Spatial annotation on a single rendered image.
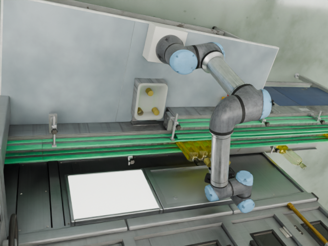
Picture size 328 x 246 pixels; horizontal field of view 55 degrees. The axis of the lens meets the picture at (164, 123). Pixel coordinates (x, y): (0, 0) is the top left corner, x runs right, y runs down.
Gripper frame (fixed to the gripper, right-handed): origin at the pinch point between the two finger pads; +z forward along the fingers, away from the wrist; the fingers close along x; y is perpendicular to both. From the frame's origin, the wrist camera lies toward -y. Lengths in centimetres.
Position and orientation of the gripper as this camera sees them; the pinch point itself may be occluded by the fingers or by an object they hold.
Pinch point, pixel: (209, 163)
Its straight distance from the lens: 175.0
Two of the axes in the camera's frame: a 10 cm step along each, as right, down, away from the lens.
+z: -3.3, -4.8, 8.1
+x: 1.6, -8.8, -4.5
